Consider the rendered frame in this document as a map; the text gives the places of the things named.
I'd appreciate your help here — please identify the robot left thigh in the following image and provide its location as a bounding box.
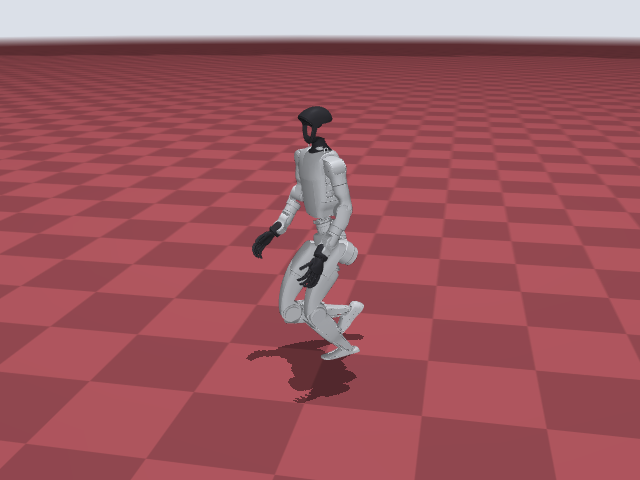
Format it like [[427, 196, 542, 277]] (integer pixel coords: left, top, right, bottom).
[[303, 237, 358, 324]]

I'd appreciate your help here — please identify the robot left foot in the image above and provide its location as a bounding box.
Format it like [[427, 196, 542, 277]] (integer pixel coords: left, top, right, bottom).
[[321, 346, 360, 360]]

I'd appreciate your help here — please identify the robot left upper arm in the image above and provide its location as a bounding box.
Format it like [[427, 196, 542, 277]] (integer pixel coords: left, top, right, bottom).
[[323, 156, 352, 217]]

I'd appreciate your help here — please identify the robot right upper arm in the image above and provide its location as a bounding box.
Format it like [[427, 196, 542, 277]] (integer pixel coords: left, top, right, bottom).
[[291, 149, 303, 202]]

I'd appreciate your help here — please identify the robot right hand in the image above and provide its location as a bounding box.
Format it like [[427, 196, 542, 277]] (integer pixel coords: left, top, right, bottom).
[[252, 222, 282, 259]]

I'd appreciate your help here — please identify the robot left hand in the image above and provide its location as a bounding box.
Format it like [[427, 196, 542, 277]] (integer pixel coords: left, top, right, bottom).
[[297, 244, 328, 288]]

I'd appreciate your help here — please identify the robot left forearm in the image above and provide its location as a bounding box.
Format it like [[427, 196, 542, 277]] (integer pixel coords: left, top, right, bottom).
[[315, 205, 351, 257]]

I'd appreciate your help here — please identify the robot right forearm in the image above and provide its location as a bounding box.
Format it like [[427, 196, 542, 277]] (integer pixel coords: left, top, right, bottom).
[[273, 192, 301, 235]]

